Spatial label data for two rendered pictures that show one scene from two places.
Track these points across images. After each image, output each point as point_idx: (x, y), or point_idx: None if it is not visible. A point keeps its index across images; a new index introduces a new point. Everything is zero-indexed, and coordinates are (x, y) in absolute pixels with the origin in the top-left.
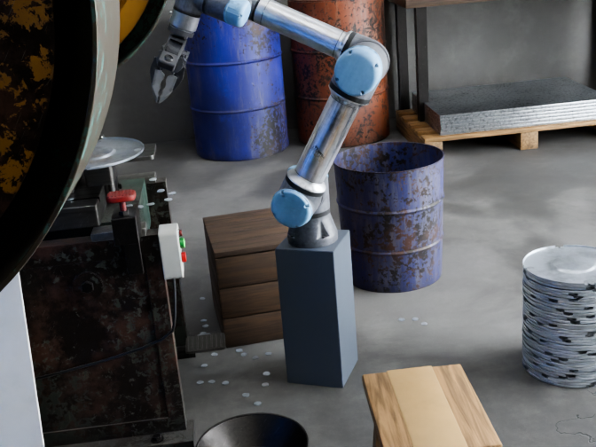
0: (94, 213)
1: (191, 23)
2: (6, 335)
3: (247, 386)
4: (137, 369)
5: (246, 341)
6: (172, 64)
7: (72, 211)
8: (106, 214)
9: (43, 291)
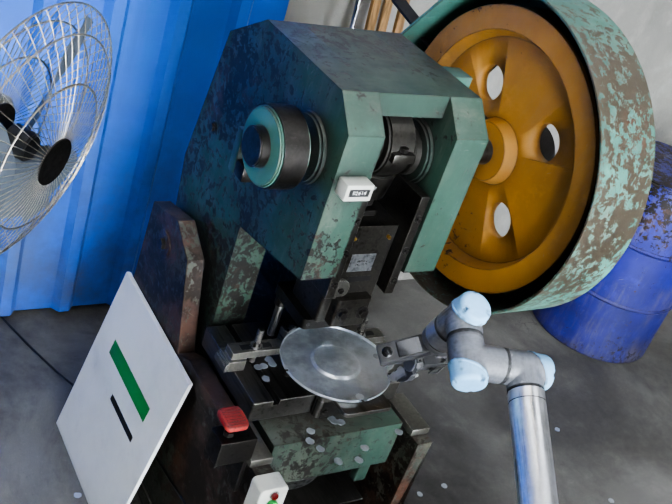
0: (250, 408)
1: (436, 341)
2: (155, 422)
3: None
4: None
5: None
6: (381, 360)
7: (241, 389)
8: (284, 418)
9: (196, 422)
